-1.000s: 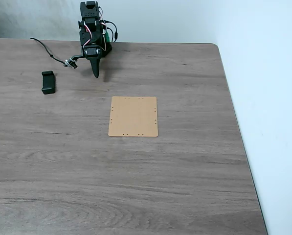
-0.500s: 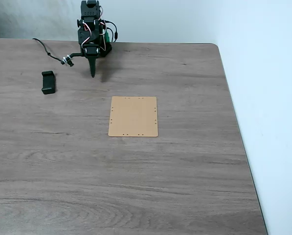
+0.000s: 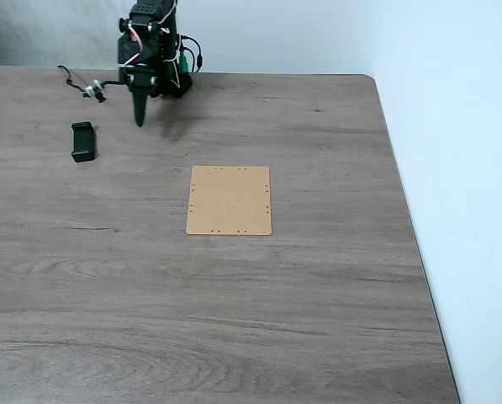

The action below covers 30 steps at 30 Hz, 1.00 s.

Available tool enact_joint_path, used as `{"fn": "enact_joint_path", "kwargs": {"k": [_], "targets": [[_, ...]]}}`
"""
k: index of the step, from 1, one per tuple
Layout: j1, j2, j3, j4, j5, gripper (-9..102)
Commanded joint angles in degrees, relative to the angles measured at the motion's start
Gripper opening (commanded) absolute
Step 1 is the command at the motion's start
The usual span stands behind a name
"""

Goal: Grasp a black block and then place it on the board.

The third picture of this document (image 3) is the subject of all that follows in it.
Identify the black power cable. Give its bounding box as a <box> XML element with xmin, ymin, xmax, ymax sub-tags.
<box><xmin>178</xmin><ymin>35</ymin><xmax>205</xmax><ymax>73</ymax></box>

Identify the red white servo wire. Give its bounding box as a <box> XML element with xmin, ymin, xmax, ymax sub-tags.
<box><xmin>123</xmin><ymin>23</ymin><xmax>146</xmax><ymax>68</ymax></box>

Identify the orange board with holes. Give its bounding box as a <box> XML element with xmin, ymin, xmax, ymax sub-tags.
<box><xmin>185</xmin><ymin>165</ymin><xmax>273</xmax><ymax>237</ymax></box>

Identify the small gripper camera with mount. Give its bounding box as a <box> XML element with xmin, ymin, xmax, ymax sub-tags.
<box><xmin>82</xmin><ymin>77</ymin><xmax>122</xmax><ymax>104</ymax></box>

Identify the black camera cable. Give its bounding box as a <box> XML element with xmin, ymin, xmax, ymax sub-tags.
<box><xmin>56</xmin><ymin>64</ymin><xmax>88</xmax><ymax>92</ymax></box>

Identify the black block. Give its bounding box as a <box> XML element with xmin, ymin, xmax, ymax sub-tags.
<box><xmin>70</xmin><ymin>120</ymin><xmax>98</xmax><ymax>164</ymax></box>

